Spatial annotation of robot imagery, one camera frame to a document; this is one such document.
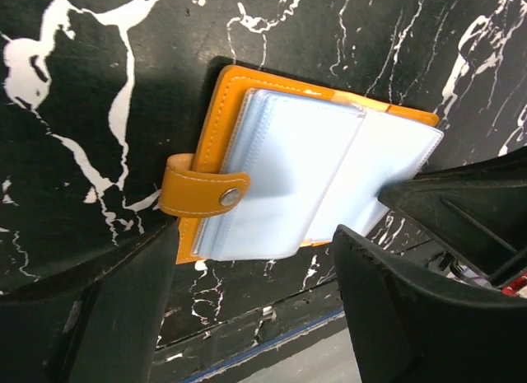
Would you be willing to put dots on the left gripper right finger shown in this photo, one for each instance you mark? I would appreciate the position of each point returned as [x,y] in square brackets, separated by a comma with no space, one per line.
[408,324]

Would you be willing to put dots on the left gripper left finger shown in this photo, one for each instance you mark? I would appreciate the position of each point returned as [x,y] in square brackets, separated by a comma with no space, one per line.
[97,322]

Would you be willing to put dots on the orange leather card holder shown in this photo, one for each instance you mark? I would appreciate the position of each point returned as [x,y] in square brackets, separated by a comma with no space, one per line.
[281,163]

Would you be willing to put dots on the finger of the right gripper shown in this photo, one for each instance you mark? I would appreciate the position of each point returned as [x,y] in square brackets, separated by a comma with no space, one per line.
[477,213]

